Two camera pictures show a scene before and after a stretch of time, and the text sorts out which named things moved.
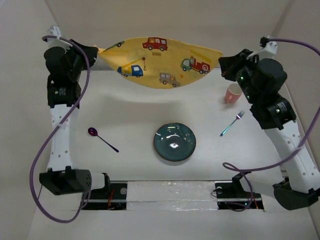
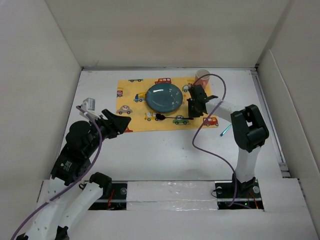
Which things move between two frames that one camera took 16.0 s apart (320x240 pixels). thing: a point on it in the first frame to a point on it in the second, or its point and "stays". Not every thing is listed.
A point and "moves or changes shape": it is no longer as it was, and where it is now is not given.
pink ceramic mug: (233, 93) to (204, 81)
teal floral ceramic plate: (174, 141) to (164, 97)
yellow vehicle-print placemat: (158, 62) to (131, 102)
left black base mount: (113, 197) stays
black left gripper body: (77, 59) to (109, 129)
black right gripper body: (241, 66) to (193, 111)
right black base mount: (233, 195) stays
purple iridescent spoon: (94, 132) moves or changes shape
